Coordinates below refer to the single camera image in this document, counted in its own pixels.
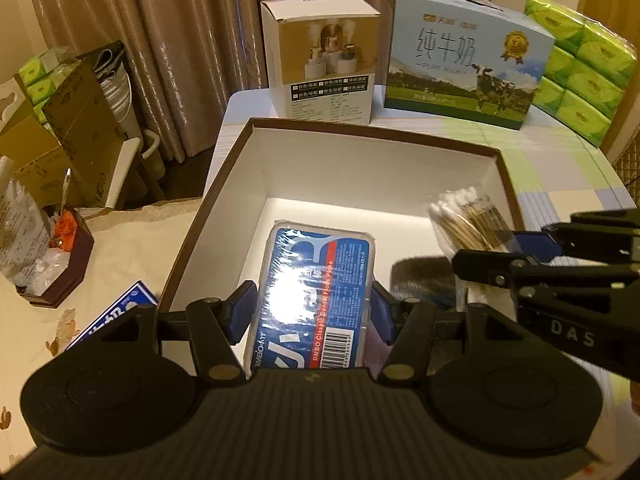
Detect white humidifier box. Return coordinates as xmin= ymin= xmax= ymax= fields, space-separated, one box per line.
xmin=260 ymin=0 xmax=383 ymax=126

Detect clear plastic bag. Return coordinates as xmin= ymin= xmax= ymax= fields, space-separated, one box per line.
xmin=0 ymin=157 xmax=51 ymax=286

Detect bag of cotton swabs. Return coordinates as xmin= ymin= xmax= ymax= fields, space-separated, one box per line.
xmin=427 ymin=185 xmax=511 ymax=256

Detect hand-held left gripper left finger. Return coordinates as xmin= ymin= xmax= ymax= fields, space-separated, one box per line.
xmin=92 ymin=280 xmax=258 ymax=386

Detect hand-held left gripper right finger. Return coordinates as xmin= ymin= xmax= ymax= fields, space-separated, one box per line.
xmin=371 ymin=280 xmax=531 ymax=386

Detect quilted chair cushion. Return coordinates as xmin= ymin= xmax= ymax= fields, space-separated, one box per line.
xmin=600 ymin=125 xmax=640 ymax=196

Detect low brown cardboard box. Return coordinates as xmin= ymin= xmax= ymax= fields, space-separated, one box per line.
xmin=0 ymin=100 xmax=66 ymax=201

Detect brown box with white inside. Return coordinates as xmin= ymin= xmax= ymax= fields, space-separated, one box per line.
xmin=157 ymin=117 xmax=526 ymax=376

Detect dark brown hexagonal tray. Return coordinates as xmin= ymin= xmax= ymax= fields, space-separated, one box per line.
xmin=15 ymin=207 xmax=96 ymax=308

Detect white ribbed appliance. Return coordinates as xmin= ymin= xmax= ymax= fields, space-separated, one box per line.
xmin=75 ymin=40 xmax=146 ymax=141

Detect dental floss pick box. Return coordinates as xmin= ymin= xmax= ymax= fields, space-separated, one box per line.
xmin=241 ymin=219 xmax=377 ymax=373

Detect stack of green tissue packs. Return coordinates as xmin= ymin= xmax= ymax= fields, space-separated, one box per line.
xmin=524 ymin=0 xmax=638 ymax=148

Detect white furniture frame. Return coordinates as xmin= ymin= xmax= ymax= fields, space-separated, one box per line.
xmin=117 ymin=127 xmax=161 ymax=206

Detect shiny beige curtain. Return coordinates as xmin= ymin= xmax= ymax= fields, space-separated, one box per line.
xmin=22 ymin=0 xmax=396 ymax=163

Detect orange wrapped item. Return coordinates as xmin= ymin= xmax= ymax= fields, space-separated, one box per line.
xmin=54 ymin=212 xmax=77 ymax=250

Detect blue brown knitted sock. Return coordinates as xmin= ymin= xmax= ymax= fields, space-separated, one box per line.
xmin=390 ymin=256 xmax=458 ymax=311

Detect milk carton box with handle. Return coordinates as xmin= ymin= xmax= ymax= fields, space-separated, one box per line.
xmin=384 ymin=0 xmax=557 ymax=128

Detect large brown cardboard box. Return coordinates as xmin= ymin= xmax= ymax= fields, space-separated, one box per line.
xmin=42 ymin=60 xmax=131 ymax=208

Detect blue and white box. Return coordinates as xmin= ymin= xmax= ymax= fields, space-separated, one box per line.
xmin=65 ymin=281 xmax=160 ymax=351

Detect small bundle green tissue packs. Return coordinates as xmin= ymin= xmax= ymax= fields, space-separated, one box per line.
xmin=19 ymin=50 xmax=71 ymax=121

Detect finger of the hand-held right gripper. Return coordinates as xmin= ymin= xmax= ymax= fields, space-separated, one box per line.
xmin=451 ymin=249 xmax=640 ymax=291
xmin=492 ymin=208 xmax=640 ymax=263

